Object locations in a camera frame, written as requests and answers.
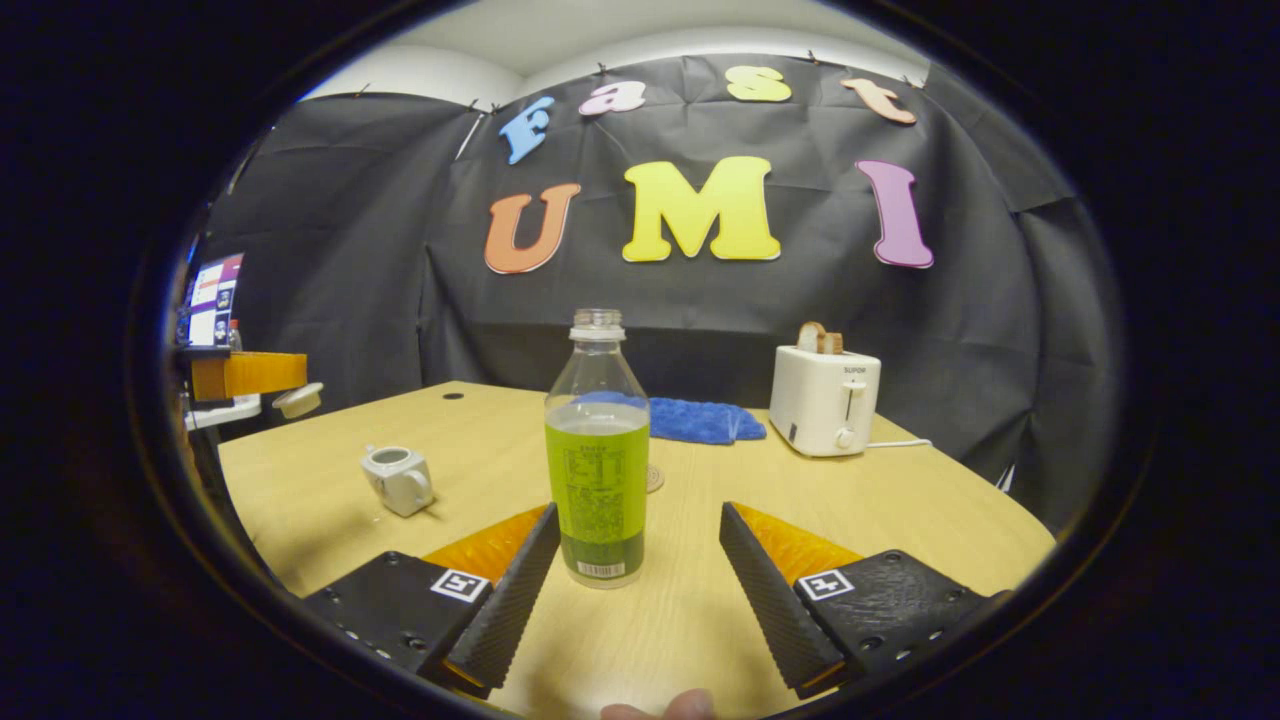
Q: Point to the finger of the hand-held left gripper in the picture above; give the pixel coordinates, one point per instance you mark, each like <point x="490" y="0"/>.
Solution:
<point x="250" y="375"/>

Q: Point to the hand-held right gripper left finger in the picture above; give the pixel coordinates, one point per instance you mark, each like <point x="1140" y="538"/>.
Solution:
<point x="505" y="610"/>

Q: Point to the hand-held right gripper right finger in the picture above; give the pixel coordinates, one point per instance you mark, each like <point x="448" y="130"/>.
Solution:
<point x="770" y="600"/>

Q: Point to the white teacup lid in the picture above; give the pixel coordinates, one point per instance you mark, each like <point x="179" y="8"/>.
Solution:
<point x="298" y="400"/>

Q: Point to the green label water bottle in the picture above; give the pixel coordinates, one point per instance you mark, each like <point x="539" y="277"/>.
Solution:
<point x="597" y="480"/>

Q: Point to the white teacup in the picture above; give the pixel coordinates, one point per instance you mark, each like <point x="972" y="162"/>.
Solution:
<point x="402" y="487"/>

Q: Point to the round wooden coaster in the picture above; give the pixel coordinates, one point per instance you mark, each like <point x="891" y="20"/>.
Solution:
<point x="655" y="478"/>

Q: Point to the small red cap bottle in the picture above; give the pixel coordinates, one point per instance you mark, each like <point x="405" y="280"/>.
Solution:
<point x="235" y="338"/>

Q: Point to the white side table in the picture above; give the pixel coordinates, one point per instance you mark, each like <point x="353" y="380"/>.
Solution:
<point x="225" y="412"/>

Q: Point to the computer monitor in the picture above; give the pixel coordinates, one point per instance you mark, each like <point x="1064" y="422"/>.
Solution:
<point x="212" y="300"/>

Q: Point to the black backdrop cloth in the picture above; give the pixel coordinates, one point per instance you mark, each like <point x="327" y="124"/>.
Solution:
<point x="400" y="280"/>

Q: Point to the blue towel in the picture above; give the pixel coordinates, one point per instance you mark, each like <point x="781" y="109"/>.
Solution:
<point x="705" y="420"/>

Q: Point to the white toaster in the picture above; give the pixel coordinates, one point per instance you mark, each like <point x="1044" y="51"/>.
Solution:
<point x="820" y="405"/>

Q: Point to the bread slice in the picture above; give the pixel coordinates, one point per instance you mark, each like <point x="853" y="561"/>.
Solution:
<point x="834" y="344"/>
<point x="809" y="337"/>

